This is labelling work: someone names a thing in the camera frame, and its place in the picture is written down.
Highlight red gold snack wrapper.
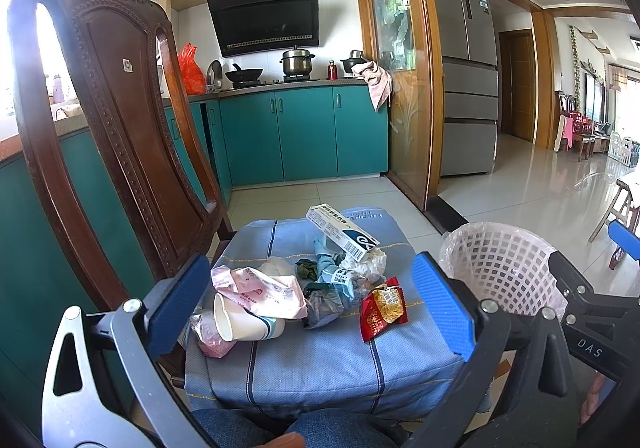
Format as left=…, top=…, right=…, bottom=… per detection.
left=360, top=277, right=408, bottom=343

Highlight white paper cup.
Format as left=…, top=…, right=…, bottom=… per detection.
left=213, top=293, right=285, bottom=342

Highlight pink printed plastic bag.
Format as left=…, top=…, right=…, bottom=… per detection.
left=210, top=266, right=308, bottom=320

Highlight light blue cloth rag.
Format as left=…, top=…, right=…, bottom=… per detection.
left=314, top=239, right=356, bottom=302

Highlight green grey foil wrapper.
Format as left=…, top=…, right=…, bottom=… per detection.
left=303, top=282, right=345, bottom=330

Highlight white blue cardboard box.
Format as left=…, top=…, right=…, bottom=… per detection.
left=306, top=203, right=380, bottom=262

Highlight clear plastic bag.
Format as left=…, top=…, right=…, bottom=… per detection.
left=341, top=248, right=387, bottom=286

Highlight person's right hand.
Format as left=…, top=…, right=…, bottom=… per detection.
left=580, top=372, right=608, bottom=425

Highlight person's left hand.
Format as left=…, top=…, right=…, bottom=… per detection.
left=258, top=432, right=306, bottom=448

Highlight wooden stool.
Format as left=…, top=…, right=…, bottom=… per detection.
left=588, top=173, right=639, bottom=270

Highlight pink plastic waste basket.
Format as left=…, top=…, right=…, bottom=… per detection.
left=438, top=222, right=567, bottom=318

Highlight red chairs in background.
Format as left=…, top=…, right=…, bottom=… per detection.
left=553, top=90, right=610, bottom=161

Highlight blue striped seat cushion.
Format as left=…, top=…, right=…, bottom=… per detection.
left=183, top=205, right=467, bottom=421

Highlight dark green crumpled scrap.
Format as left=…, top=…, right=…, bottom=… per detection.
left=295, top=258, right=319, bottom=281

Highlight person's jeans leg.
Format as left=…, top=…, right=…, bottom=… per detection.
left=192, top=409, right=411, bottom=448

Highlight teal lower cabinets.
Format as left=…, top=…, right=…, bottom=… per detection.
left=1, top=83, right=388, bottom=432

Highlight brown wooden interior door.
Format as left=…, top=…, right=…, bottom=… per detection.
left=498, top=29, right=537, bottom=142

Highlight carved dark wooden chair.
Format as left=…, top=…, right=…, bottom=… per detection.
left=8, top=0, right=234, bottom=310

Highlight orange plastic bag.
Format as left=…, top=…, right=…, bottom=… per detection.
left=178, top=43, right=206, bottom=95

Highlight pink hanging towel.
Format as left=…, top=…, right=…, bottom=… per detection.
left=352, top=61, right=393, bottom=112

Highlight steel pan lid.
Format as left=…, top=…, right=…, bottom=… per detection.
left=205, top=59, right=224, bottom=93

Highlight black wok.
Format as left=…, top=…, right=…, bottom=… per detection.
left=226, top=64, right=262, bottom=83

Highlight red canister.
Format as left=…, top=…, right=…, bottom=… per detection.
left=326, top=60, right=338, bottom=81

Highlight silver multi-door refrigerator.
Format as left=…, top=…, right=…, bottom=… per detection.
left=435, top=0, right=499, bottom=177

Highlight black kettle pot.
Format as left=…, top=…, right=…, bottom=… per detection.
left=341, top=49, right=368, bottom=75

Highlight steel stock pot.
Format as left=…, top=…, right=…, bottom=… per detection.
left=280, top=46, right=314, bottom=78

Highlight black range hood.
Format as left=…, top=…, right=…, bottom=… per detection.
left=207, top=0, right=320, bottom=58

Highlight glass sliding door wooden frame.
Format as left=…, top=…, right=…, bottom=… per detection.
left=358, top=0, right=444, bottom=212

